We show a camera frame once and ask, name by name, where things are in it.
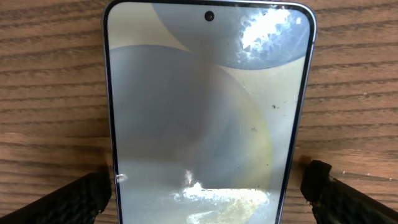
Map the blue Galaxy smartphone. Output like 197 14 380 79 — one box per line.
102 1 317 223

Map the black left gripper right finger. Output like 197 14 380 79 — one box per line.
300 160 397 224

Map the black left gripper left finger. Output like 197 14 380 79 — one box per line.
1 172 112 224

